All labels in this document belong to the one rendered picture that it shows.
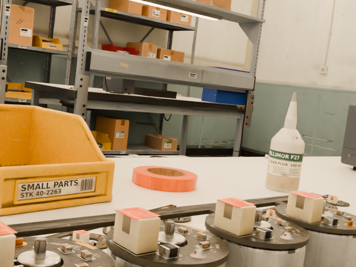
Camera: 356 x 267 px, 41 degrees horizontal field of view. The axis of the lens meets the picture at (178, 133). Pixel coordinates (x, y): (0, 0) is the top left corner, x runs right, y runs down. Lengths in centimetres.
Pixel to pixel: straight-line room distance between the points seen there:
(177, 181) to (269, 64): 586
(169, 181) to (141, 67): 237
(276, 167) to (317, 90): 529
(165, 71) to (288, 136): 241
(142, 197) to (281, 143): 16
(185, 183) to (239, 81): 289
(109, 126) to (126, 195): 442
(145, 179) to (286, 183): 15
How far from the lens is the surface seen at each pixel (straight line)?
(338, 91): 562
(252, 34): 351
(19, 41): 428
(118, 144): 479
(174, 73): 292
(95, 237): 29
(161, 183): 42
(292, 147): 49
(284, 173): 49
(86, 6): 265
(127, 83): 286
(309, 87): 583
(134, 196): 39
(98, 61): 263
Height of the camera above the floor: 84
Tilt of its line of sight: 6 degrees down
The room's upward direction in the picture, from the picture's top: 7 degrees clockwise
